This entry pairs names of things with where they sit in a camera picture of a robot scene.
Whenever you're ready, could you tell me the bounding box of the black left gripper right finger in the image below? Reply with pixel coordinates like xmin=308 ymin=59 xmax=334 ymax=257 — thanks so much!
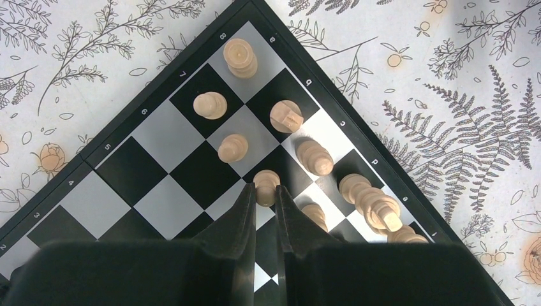
xmin=276 ymin=186 xmax=510 ymax=305

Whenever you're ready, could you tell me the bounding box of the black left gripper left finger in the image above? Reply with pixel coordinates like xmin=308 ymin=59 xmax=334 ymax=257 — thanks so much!
xmin=1 ymin=183 xmax=256 ymax=305

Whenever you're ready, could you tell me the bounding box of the cream chess pawn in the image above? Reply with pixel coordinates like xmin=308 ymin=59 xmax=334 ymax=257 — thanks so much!
xmin=253 ymin=170 xmax=281 ymax=207

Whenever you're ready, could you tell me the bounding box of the cream chess piece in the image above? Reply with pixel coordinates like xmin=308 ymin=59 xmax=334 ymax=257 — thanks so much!
xmin=269 ymin=99 xmax=304 ymax=133
xmin=296 ymin=140 xmax=334 ymax=177

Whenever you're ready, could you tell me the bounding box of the black grey chess board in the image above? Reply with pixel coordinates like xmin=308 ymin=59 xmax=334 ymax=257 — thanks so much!
xmin=0 ymin=0 xmax=514 ymax=306

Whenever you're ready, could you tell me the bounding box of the floral table mat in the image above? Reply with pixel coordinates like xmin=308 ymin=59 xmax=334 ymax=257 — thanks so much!
xmin=1 ymin=1 xmax=540 ymax=305

